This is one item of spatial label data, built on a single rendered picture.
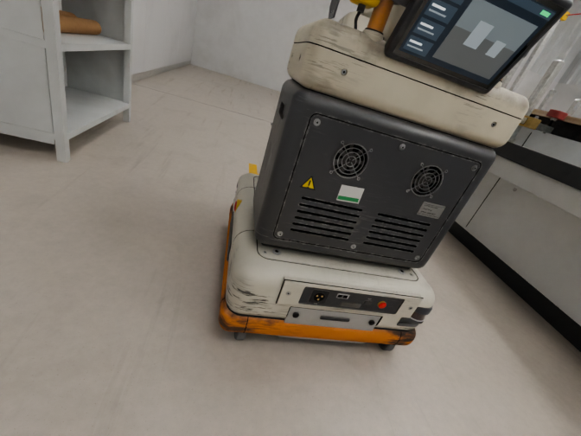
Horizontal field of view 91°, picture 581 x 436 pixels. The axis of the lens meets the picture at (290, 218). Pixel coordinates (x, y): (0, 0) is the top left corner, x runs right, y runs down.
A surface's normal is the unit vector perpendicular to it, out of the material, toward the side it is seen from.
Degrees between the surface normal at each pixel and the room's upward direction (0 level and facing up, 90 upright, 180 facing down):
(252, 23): 90
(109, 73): 90
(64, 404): 0
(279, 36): 90
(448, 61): 115
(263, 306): 90
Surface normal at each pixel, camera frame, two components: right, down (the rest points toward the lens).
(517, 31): 0.00, 0.82
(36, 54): 0.13, 0.51
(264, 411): 0.29, -0.84
